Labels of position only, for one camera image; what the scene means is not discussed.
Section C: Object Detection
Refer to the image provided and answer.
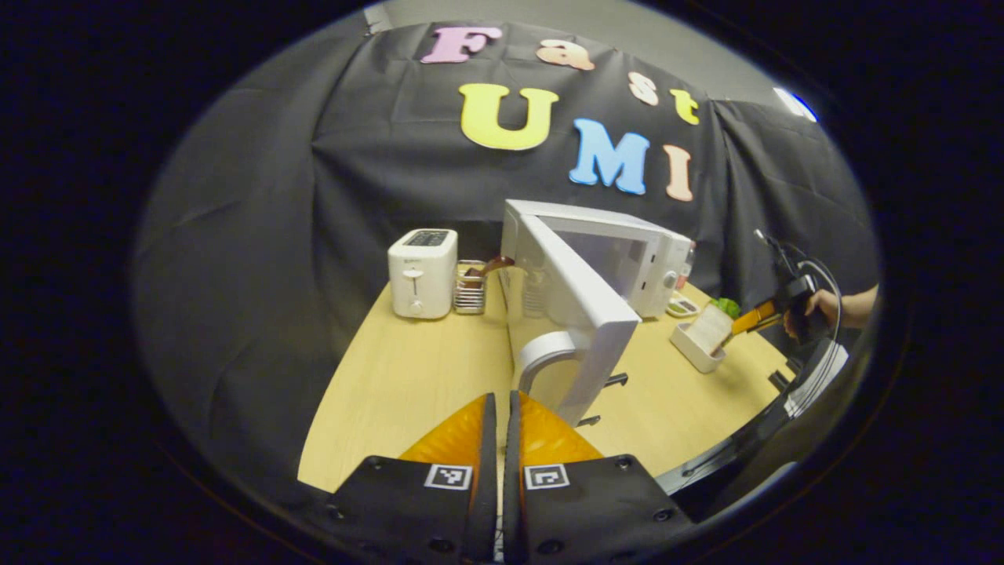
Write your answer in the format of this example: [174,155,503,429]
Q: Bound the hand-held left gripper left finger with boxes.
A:
[324,392,500,565]

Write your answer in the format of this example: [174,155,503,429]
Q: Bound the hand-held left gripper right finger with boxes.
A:
[502,390,697,565]

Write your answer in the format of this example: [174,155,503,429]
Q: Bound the sandwich with lettuce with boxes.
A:
[687,297,743,355]

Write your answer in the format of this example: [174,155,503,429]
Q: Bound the white microwave oven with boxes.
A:
[500,199,696,429]

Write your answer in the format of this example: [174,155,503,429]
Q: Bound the white rectangular tray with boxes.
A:
[669,320,727,374]

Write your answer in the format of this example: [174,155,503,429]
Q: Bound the small ceiling light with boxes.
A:
[773,86,818,124]

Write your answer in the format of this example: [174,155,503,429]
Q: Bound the brown spoon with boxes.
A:
[463,255,516,288]

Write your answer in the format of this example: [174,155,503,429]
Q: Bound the white toaster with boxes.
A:
[387,228,459,320]

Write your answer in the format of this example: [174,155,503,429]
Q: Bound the black backdrop cloth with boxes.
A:
[133,20,879,503]

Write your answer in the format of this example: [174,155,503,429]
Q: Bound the black cable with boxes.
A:
[753,229,846,370]

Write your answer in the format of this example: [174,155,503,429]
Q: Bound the metal wire rack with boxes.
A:
[453,260,489,316]

